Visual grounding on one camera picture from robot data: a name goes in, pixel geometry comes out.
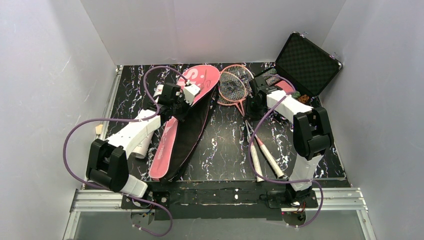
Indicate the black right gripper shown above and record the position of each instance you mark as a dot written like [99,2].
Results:
[260,85]

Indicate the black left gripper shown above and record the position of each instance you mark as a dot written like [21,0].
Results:
[180,100]

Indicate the pink badminton racket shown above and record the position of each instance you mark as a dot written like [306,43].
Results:
[245,75]
[233,92]

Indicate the pink racket bag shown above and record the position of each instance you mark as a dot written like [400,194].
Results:
[181,137]

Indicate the white shuttlecock tube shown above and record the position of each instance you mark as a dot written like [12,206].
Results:
[142,148]

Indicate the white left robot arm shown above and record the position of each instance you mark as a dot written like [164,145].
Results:
[107,161]

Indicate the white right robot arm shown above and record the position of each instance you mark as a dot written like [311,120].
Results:
[312,133]

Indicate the pink card deck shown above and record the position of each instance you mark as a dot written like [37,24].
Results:
[285,86]

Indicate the poker chip rows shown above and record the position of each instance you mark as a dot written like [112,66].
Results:
[272,80]

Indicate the black foam-lined case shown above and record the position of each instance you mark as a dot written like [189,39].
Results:
[306,66]

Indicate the beige wooden block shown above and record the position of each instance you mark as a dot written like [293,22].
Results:
[99,129]

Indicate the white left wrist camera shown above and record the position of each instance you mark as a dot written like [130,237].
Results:
[190,92]

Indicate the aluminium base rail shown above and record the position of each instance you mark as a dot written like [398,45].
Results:
[334,199]

